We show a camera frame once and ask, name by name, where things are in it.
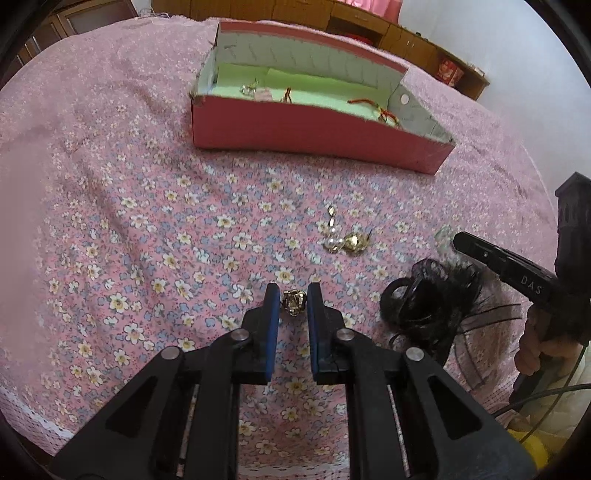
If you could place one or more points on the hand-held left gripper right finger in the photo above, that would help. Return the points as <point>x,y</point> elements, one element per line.
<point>316,323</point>

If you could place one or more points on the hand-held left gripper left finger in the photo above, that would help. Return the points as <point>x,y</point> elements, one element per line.
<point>272,323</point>

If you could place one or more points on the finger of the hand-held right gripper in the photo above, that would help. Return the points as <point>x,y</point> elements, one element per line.
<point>480,253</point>

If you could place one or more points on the pink cardboard box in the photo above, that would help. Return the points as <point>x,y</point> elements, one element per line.
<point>300,134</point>

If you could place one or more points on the silver earring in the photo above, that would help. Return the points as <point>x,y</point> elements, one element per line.
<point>249,88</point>

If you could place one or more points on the person's right hand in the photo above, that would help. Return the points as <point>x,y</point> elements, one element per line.
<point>535,344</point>

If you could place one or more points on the pearl gold earring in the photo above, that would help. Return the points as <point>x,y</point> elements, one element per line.
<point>333,240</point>

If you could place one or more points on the gold flower earring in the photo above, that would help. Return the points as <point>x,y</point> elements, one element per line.
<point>354,242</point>

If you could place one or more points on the white garment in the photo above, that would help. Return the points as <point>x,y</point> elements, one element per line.
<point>563,408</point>

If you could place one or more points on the red gift box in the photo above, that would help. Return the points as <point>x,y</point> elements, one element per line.
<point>448,69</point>

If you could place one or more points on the pink floral bedsheet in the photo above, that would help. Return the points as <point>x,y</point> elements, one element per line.
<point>138,184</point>

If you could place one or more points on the yellow object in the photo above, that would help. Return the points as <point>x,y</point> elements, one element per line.
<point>531,445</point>

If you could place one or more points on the long wooden cabinet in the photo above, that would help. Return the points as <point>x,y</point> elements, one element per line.
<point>406,41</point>

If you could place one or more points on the red cloth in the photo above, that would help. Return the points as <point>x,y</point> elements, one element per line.
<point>356,38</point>

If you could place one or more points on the white and pink curtain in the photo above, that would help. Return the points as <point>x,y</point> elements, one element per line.
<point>369,5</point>

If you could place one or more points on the wooden headboard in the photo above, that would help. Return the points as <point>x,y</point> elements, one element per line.
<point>60,27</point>

